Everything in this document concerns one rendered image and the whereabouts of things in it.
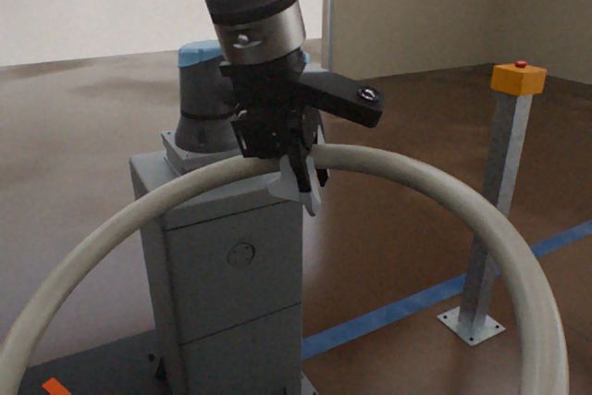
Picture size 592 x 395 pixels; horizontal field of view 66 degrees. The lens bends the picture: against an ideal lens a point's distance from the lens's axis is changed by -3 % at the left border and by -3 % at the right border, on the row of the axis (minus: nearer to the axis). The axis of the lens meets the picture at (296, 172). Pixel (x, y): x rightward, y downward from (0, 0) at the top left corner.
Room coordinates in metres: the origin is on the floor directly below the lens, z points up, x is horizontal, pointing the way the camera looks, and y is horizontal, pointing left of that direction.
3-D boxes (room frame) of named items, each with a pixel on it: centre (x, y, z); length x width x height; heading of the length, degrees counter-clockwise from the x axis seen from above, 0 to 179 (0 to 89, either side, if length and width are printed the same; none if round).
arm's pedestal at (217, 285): (1.25, 0.24, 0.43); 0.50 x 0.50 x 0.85; 29
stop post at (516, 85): (1.53, -0.74, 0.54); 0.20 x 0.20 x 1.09; 28
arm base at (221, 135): (1.25, 0.24, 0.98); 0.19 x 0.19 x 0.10
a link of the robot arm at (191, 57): (1.24, 0.23, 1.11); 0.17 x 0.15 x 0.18; 89
